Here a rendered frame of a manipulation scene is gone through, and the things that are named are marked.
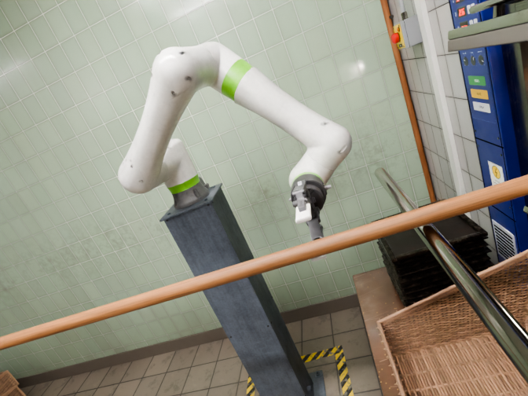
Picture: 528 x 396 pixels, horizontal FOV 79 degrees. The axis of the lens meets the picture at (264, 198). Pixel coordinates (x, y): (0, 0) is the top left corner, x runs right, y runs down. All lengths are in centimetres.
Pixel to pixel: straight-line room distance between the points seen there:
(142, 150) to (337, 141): 57
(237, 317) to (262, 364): 27
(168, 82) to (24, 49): 150
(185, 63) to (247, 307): 96
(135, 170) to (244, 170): 89
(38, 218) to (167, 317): 110
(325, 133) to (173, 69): 42
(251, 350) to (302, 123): 102
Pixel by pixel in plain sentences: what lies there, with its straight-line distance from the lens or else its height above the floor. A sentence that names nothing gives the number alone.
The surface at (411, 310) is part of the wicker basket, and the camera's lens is 108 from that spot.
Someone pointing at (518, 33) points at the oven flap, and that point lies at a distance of 68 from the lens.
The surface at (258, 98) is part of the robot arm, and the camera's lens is 94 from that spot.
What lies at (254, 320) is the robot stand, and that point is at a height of 64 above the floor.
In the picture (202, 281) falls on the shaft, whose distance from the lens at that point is 65.
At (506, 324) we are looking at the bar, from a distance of 43.
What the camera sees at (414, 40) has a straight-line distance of 147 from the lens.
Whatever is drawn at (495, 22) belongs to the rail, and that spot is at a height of 143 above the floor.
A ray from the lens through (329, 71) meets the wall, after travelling 176.
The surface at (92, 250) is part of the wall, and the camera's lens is 248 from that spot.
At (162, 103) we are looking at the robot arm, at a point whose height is 155.
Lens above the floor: 148
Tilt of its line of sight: 17 degrees down
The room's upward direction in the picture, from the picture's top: 23 degrees counter-clockwise
